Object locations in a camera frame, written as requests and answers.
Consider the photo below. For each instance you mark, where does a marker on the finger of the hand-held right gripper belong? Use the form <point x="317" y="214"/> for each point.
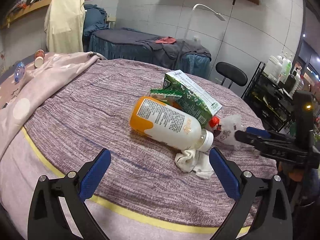
<point x="257" y="131"/>
<point x="247" y="137"/>

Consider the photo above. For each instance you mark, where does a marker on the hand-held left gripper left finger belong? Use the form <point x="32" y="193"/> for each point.
<point x="96" y="177"/>

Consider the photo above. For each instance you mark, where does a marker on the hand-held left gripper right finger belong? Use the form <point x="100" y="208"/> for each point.
<point x="225" y="177"/>

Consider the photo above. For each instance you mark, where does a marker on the clear plastic bag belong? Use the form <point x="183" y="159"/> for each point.
<point x="228" y="127"/>

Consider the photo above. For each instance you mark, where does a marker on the red wrapper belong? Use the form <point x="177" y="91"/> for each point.
<point x="214" y="123"/>

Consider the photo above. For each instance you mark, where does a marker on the white tissue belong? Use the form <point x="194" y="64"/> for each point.
<point x="190" y="160"/>

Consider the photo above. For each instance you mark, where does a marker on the green drink carton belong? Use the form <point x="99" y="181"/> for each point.
<point x="192" y="100"/>

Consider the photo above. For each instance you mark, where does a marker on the orange white plastic bottle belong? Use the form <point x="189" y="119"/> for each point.
<point x="162" y="120"/>

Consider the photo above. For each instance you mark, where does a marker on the black trolley cart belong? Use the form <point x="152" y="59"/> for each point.
<point x="270" y="100"/>

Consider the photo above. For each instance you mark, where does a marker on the clear red-capped bottle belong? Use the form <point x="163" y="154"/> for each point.
<point x="300" y="87"/>

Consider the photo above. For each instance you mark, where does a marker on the black bottle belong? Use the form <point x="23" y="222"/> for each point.
<point x="291" y="83"/>

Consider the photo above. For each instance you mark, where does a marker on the purple striped blanket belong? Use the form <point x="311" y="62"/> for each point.
<point x="100" y="120"/>

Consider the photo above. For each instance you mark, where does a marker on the green bottle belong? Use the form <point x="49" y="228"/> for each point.
<point x="287" y="71"/>

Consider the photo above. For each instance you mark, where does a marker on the black round stool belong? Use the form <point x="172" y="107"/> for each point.
<point x="231" y="73"/>

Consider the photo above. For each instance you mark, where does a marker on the pink dotted blanket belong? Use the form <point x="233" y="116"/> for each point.
<point x="50" y="80"/>

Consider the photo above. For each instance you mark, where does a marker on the red cloth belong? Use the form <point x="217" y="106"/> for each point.
<point x="166" y="40"/>

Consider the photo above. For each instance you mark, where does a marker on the white paper cup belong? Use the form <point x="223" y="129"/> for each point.
<point x="38" y="62"/>

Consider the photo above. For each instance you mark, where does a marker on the blue water bottle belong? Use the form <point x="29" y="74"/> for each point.
<point x="19" y="71"/>

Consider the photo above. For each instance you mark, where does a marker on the red paper cup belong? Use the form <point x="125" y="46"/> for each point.
<point x="39" y="53"/>

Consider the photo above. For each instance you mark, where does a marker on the white floor lamp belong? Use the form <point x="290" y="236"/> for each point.
<point x="200" y="6"/>

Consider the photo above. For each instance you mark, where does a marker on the grey blanket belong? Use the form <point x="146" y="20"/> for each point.
<point x="125" y="37"/>

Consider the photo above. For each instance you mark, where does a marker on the small beige side table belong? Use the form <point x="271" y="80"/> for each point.
<point x="111" y="21"/>

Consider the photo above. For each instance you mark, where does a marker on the blue cloth pile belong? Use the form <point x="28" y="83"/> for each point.
<point x="93" y="20"/>

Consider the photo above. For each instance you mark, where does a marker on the cream hanging cloth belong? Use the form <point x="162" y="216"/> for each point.
<point x="65" y="22"/>

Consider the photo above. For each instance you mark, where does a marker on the wooden cubby shelf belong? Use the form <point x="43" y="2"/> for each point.
<point x="65" y="0"/>

